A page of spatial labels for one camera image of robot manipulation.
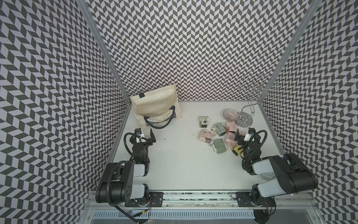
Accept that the cream canvas tote bag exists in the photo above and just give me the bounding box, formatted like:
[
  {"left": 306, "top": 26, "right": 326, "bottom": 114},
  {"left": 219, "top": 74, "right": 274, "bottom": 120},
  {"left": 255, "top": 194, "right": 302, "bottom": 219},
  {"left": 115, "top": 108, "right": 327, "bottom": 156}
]
[{"left": 131, "top": 85, "right": 183, "bottom": 129}]

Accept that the cream white pencil sharpener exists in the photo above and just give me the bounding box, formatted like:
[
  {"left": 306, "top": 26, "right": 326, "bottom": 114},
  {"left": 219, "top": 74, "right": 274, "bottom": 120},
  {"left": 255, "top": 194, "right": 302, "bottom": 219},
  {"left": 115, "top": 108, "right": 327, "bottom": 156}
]
[{"left": 199, "top": 116, "right": 210, "bottom": 128}]

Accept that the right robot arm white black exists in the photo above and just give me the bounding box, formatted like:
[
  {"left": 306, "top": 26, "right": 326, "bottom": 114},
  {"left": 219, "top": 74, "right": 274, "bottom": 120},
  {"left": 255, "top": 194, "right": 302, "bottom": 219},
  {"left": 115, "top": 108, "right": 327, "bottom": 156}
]
[{"left": 235, "top": 127, "right": 318, "bottom": 208}]

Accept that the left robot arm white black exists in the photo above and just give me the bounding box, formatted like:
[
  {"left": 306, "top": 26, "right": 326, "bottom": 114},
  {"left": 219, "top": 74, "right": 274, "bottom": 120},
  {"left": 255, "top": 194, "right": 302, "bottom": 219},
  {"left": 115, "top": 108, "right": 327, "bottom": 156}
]
[{"left": 95, "top": 128, "right": 156, "bottom": 207}]

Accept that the green patterned ceramic bowl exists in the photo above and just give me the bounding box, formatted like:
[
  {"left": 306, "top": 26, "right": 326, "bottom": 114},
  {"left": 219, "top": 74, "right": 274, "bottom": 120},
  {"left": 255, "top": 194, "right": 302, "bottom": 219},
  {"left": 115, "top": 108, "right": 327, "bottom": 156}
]
[{"left": 258, "top": 172, "right": 276, "bottom": 181}]

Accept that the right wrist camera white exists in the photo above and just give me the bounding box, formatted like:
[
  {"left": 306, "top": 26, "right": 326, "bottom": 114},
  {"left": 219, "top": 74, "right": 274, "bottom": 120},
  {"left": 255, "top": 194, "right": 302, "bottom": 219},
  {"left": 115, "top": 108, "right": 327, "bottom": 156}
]
[{"left": 244, "top": 127, "right": 256, "bottom": 141}]

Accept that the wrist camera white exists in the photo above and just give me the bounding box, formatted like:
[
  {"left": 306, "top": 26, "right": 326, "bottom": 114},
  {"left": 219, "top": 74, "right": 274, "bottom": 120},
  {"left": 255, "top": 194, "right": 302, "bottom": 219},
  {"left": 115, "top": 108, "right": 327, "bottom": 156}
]
[
  {"left": 134, "top": 128, "right": 146, "bottom": 143},
  {"left": 244, "top": 127, "right": 256, "bottom": 141}
]

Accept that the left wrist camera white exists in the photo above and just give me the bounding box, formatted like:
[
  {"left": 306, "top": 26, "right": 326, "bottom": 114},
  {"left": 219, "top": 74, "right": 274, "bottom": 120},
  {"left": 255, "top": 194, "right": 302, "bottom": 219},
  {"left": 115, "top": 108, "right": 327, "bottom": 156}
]
[{"left": 134, "top": 128, "right": 146, "bottom": 143}]

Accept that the silver wire jewelry stand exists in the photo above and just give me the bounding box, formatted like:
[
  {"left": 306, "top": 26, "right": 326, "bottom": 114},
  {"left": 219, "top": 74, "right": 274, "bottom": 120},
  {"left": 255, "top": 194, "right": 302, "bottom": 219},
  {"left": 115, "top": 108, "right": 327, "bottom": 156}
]
[{"left": 235, "top": 75, "right": 281, "bottom": 127}]

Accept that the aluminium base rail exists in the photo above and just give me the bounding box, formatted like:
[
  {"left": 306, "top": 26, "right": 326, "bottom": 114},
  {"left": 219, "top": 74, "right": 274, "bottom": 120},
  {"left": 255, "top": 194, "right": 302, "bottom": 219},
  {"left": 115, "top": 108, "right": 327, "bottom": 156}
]
[{"left": 83, "top": 190, "right": 319, "bottom": 211}]

